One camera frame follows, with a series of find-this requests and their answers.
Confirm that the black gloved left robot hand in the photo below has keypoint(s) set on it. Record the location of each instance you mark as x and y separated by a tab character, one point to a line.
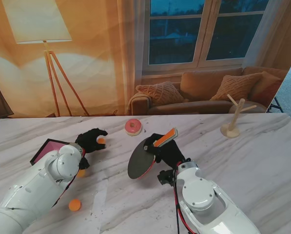
89	141

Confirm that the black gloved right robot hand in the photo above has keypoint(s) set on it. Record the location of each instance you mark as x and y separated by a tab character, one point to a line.
169	153

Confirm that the orange ping pong ball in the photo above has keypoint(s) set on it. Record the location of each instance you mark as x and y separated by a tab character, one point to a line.
74	205
82	173
101	141

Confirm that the black red ping pong bat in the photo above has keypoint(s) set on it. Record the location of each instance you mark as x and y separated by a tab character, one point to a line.
140	163

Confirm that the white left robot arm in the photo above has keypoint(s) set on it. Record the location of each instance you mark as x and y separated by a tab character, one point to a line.
33	185

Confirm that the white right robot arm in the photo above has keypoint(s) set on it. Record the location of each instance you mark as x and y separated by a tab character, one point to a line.
203	202

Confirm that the black box pink inside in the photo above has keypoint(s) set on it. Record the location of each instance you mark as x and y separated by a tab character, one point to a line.
44	150

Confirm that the pink frosted toy donut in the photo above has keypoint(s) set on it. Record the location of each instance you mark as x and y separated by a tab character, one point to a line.
133	126

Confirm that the wooden mug tree stand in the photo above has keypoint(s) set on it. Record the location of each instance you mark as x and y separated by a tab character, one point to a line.
234	119

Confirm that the printed living room backdrop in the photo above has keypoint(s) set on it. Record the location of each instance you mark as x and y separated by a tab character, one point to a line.
86	61

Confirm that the black tripod stand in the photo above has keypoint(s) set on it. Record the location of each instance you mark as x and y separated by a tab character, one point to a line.
275	104

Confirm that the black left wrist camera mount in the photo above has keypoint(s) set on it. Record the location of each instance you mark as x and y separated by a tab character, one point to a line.
84	163

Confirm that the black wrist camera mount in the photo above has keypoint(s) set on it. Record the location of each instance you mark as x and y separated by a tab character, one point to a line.
84	163
166	178

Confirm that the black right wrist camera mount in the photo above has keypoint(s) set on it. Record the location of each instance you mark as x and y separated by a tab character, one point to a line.
166	178

